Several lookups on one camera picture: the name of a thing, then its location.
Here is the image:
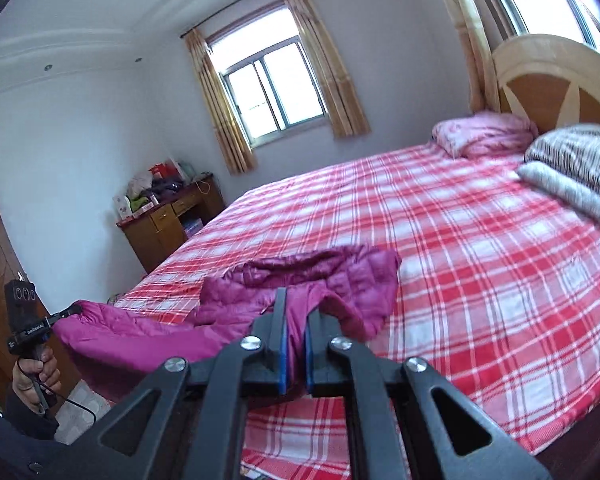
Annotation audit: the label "magenta puffer down jacket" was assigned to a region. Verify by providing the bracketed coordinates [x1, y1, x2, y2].
[54, 245, 401, 402]

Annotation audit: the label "dark sleeve forearm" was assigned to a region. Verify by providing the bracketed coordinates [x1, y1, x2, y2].
[0, 391, 69, 479]

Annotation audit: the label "person's left hand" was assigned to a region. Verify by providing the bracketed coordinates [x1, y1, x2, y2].
[12, 346, 61, 413]

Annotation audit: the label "brown wooden desk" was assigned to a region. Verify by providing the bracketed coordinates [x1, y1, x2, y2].
[117, 174, 225, 273]

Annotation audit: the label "pile of clutter on desk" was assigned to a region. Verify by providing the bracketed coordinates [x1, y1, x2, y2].
[114, 158, 197, 222]

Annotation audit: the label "folded items in desk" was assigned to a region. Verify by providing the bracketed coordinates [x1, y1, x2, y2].
[182, 218, 204, 238]

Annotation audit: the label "red white plaid bed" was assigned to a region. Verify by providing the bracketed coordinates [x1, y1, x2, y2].
[119, 144, 600, 479]

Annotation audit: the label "left beige curtain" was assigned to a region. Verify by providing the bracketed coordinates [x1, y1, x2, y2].
[184, 28, 257, 174]

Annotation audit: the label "pink floral folded quilt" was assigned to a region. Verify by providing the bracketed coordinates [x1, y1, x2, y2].
[431, 112, 539, 159]

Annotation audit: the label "right beige curtain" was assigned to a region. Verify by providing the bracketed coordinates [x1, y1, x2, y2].
[284, 0, 370, 139]

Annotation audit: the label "black white striped blanket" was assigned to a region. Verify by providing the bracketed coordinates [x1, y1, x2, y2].
[524, 124, 600, 196]

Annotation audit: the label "beige curtain beside headboard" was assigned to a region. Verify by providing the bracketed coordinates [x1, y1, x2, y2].
[444, 0, 501, 113]

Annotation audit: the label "wooden bed headboard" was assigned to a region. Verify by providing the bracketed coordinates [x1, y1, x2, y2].
[492, 34, 600, 133]

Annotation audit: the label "black cable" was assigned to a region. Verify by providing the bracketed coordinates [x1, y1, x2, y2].
[16, 356, 98, 426]

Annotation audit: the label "window with white frame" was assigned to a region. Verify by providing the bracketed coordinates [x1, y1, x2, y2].
[210, 6, 326, 148]

